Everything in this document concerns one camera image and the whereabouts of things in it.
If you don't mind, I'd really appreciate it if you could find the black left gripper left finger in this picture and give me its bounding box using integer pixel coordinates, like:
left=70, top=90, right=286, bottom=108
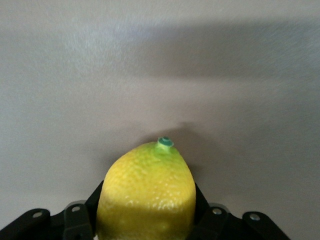
left=0, top=178, right=106, bottom=240

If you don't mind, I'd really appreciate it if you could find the yellow lemon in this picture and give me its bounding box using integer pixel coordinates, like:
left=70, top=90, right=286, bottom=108
left=96, top=136, right=197, bottom=240

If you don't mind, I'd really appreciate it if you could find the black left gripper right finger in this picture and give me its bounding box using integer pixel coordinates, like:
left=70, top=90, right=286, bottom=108
left=191, top=182, right=292, bottom=240

